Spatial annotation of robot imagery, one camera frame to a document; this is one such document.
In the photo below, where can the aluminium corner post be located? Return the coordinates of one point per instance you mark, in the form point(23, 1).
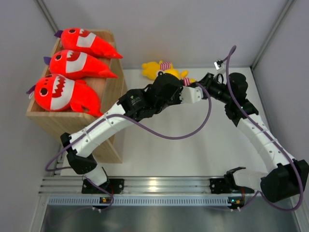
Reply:
point(288, 5)
point(47, 15)

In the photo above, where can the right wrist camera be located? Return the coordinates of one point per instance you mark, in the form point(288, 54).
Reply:
point(220, 66)

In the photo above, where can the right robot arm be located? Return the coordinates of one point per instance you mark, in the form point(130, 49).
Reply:
point(285, 176)

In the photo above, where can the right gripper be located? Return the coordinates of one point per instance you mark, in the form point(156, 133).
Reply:
point(207, 81)

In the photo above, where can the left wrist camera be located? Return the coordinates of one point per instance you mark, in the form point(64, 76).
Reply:
point(192, 95)

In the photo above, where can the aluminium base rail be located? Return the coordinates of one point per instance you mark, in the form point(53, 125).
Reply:
point(139, 185)

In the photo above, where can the left aluminium corner post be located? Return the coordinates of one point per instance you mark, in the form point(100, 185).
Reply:
point(47, 15)

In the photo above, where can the right aluminium corner post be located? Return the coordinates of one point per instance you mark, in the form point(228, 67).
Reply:
point(288, 5)

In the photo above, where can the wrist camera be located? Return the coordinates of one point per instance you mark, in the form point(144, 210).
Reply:
point(192, 95)
point(220, 66)

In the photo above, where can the red shark plush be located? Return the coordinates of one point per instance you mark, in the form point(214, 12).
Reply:
point(82, 40)
point(56, 93)
point(76, 65)

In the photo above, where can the grey slotted cable duct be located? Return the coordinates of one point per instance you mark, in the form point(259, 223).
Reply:
point(140, 201)

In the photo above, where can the yellow bear plush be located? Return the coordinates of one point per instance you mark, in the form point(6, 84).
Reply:
point(182, 76)
point(153, 69)

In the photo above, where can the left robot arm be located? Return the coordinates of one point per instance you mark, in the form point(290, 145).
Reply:
point(134, 106)

